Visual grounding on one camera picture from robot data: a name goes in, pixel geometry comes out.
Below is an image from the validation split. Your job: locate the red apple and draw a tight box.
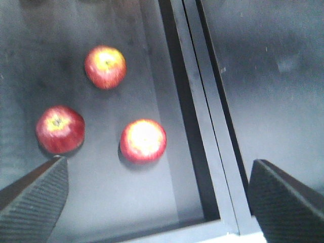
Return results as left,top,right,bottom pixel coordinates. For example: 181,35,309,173
35,105,86,154
119,118,167,165
84,45,127,90

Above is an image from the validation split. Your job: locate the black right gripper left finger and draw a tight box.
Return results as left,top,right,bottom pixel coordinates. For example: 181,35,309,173
1,156,69,242

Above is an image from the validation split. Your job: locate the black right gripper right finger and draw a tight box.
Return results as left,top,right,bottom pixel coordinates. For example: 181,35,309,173
248,159,323,242

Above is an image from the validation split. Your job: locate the red apple front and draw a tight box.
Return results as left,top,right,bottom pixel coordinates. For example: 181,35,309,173
119,118,167,165

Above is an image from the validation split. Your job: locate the black wooden display stand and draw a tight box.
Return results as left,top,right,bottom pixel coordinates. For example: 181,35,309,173
1,1,323,242

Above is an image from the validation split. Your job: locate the red apple back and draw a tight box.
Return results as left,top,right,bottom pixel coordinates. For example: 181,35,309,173
84,45,127,90

